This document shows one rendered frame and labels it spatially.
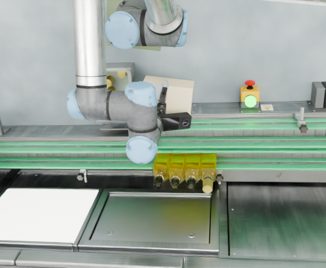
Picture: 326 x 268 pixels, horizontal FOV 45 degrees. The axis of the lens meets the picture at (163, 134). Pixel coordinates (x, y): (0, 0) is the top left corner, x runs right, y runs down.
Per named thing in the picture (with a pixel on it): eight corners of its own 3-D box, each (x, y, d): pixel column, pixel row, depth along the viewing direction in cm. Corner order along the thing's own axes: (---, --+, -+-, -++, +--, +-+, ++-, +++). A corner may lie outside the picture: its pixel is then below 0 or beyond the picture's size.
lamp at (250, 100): (243, 105, 154) (244, 108, 151) (244, 94, 152) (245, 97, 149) (256, 105, 153) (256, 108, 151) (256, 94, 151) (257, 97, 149)
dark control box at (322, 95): (310, 100, 157) (314, 108, 150) (311, 81, 154) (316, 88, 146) (332, 99, 156) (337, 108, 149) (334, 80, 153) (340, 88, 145)
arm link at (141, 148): (154, 137, 94) (156, 168, 97) (161, 118, 103) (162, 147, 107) (122, 136, 95) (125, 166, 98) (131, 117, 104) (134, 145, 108)
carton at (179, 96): (146, 75, 130) (142, 83, 123) (194, 81, 129) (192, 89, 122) (144, 108, 136) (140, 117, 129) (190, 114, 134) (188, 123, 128)
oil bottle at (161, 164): (160, 155, 163) (152, 184, 144) (159, 143, 160) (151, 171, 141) (173, 155, 162) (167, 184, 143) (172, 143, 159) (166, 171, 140)
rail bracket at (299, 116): (291, 117, 148) (297, 133, 137) (292, 99, 145) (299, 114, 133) (302, 117, 148) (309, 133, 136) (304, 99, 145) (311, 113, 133)
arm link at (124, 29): (111, 5, 134) (99, 13, 122) (150, 5, 132) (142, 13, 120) (114, 41, 139) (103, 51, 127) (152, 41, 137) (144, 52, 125)
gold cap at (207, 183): (200, 184, 138) (200, 191, 134) (205, 176, 136) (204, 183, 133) (210, 187, 138) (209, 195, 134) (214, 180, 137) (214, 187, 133)
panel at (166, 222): (7, 192, 169) (-40, 247, 139) (5, 186, 168) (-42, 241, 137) (219, 195, 156) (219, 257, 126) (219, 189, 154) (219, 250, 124)
